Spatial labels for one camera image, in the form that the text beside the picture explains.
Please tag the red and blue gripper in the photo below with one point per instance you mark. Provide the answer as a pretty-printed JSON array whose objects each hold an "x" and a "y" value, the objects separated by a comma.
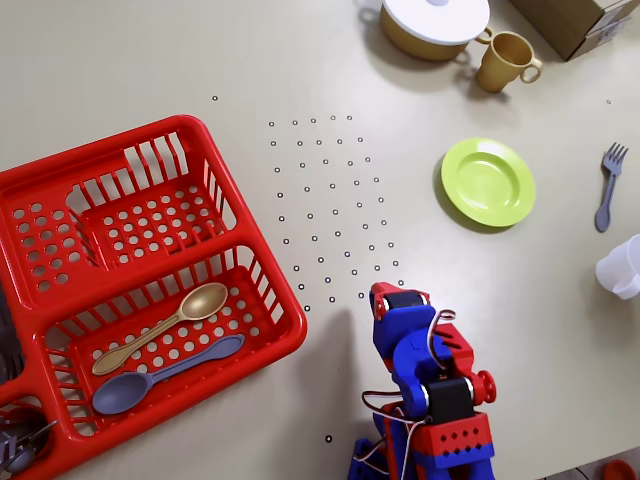
[{"x": 401, "y": 301}]

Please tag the yellow-green plastic plate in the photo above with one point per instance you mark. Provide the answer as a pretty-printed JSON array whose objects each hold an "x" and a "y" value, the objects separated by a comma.
[{"x": 487, "y": 182}]

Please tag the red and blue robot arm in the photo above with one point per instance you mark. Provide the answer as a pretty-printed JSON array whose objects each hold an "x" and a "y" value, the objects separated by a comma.
[{"x": 460, "y": 440}]

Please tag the white plate at edge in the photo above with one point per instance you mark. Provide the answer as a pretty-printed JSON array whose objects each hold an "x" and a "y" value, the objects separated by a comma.
[{"x": 450, "y": 22}]

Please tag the red plastic dish rack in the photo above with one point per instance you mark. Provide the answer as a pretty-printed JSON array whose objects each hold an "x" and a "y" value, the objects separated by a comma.
[{"x": 297, "y": 327}]

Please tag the gold plastic spoon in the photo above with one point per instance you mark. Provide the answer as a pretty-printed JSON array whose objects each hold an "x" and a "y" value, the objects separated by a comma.
[{"x": 202, "y": 301}]

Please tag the grey-blue plastic fork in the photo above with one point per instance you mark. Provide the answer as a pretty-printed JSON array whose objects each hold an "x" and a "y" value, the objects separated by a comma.
[{"x": 602, "y": 217}]

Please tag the translucent white cup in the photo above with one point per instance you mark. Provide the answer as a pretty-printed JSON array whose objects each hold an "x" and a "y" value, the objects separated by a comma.
[{"x": 622, "y": 265}]

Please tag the gold plastic pot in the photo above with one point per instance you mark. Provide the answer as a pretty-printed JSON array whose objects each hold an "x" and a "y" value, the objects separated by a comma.
[{"x": 415, "y": 42}]

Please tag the gold plastic cup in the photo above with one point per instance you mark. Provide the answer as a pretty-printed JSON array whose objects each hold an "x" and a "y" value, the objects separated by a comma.
[{"x": 500, "y": 65}]

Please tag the grey-blue plastic spoon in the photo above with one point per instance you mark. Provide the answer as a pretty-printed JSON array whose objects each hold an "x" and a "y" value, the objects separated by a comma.
[{"x": 120, "y": 392}]

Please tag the red round object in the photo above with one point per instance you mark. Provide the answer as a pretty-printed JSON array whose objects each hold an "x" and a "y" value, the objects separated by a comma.
[{"x": 620, "y": 471}]

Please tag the brown cardboard box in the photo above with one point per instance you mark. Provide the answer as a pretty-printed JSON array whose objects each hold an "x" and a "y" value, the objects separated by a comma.
[{"x": 560, "y": 20}]

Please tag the dark grey plastic item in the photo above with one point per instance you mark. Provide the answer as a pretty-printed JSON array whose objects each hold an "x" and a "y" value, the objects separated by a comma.
[{"x": 10, "y": 340}]

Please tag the grey plastic fork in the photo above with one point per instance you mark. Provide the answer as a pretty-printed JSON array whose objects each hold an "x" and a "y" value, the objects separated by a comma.
[
  {"x": 12, "y": 447},
  {"x": 22, "y": 462}
]

